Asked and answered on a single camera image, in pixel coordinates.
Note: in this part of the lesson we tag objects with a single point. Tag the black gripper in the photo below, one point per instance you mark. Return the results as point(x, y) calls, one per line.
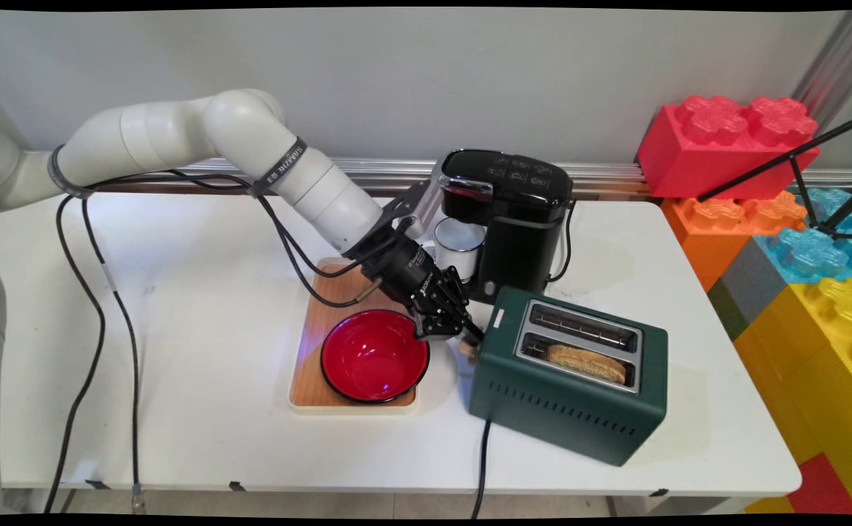
point(408, 270)

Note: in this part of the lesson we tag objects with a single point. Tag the wooden toaster lever knob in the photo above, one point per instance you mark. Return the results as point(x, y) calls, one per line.
point(468, 351)

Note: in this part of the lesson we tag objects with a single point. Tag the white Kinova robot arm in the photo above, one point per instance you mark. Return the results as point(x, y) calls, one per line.
point(177, 131)

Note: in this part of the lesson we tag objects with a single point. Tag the white enamel mug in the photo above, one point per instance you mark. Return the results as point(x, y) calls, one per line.
point(462, 245)

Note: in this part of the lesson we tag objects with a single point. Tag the red bowl with black rim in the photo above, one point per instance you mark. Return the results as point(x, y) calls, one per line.
point(373, 358)

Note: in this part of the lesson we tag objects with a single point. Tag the black coffee machine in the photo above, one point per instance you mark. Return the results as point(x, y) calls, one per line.
point(521, 219)

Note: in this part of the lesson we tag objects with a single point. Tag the wooden serving tray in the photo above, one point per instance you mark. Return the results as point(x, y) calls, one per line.
point(316, 351)

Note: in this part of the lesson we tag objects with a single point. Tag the dark green toaster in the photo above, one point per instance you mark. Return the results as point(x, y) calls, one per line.
point(557, 409)

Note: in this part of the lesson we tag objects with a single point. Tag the toast bread slice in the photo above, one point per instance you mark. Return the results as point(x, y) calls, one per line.
point(587, 363)

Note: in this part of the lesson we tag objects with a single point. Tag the big orange building brick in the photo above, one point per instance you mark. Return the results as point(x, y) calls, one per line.
point(718, 226)

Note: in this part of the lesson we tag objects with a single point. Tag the big grey building brick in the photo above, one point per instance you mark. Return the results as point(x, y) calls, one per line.
point(744, 281)

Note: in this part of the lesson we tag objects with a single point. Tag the big red building brick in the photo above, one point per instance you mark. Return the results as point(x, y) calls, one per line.
point(718, 150)

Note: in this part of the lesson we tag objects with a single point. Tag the black tripod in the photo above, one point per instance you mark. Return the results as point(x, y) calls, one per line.
point(769, 164)

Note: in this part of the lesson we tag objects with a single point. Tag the big blue building brick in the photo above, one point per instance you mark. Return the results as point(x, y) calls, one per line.
point(809, 248)

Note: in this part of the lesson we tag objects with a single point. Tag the big yellow building brick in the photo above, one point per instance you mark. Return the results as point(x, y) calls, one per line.
point(813, 365)

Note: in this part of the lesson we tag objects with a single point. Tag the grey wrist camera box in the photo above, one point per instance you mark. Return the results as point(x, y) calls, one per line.
point(408, 208)

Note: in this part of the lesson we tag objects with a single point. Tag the aluminium rail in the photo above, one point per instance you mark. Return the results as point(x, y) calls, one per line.
point(616, 175)

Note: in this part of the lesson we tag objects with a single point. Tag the aluminium corner post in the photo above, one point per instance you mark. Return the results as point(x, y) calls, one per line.
point(835, 66)

